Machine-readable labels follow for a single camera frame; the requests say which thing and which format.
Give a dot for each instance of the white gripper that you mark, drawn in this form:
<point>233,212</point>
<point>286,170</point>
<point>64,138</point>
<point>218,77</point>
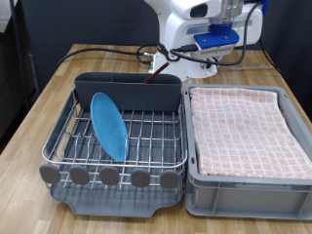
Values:
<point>178,32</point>

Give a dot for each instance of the brown wooden spoon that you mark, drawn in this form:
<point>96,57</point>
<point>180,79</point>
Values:
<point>156,73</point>

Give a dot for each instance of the blue plastic plate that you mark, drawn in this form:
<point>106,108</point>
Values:
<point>109,126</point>

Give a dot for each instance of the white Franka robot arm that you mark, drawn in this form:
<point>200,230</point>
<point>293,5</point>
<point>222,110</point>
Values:
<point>172,65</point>

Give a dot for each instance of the grey dish rack tray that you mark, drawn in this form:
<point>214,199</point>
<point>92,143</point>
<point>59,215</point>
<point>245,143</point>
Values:
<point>113,204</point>

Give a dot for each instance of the dark grey cutlery holder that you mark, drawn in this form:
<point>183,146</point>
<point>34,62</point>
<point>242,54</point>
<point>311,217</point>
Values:
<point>146,94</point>

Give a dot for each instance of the pink checked cloth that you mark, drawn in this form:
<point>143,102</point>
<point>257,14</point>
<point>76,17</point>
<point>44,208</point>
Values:
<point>253,136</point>

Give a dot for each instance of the grey plastic crate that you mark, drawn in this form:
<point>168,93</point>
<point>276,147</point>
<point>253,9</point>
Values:
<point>247,201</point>

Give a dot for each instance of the black metal pole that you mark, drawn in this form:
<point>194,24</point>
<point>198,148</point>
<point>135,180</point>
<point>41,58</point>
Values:
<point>18,48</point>

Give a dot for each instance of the dark shelf unit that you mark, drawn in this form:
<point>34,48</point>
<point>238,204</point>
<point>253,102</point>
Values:
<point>9,81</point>

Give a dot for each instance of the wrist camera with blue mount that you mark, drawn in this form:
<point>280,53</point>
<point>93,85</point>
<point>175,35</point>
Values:
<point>216,40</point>

